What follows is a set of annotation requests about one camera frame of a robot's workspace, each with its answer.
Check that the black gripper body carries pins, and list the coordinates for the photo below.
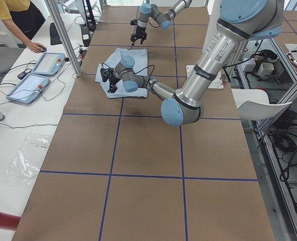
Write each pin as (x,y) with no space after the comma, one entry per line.
(139,31)
(112,82)

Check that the light blue striped shirt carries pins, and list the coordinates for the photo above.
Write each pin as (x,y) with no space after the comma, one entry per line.
(140,62)

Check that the person's forearm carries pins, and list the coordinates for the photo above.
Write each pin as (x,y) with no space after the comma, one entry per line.
(16,31)

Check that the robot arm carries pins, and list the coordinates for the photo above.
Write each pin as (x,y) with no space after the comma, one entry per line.
(163,20)
(238,21)

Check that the person's hand on mouse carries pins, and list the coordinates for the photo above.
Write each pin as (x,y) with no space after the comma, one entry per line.
(35,47)

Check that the upper blue teach pendant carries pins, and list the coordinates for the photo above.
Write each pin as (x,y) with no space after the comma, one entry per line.
(49,64)

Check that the blue teach pendant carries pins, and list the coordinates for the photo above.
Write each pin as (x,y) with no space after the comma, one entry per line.
(49,64)
(30,87)

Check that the black keyboard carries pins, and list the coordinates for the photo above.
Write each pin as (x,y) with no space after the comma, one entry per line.
(54,35)

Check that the lower blue teach pendant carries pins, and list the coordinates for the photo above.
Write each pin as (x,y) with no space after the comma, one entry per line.
(30,87)

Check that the clear plastic bag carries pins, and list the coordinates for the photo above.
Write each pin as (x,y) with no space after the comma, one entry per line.
(25,167)

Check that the white plastic chair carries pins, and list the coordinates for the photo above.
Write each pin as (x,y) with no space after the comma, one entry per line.
(253,104)

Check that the red cylinder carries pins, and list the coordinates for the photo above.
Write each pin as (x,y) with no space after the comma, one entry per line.
(8,221)

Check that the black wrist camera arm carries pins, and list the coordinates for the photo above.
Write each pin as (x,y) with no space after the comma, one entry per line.
(134,22)
(105,74)

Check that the aluminium frame post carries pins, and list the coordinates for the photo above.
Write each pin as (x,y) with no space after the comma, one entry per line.
(56,16)

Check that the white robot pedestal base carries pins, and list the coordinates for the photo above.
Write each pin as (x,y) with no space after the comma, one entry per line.
(216,80)

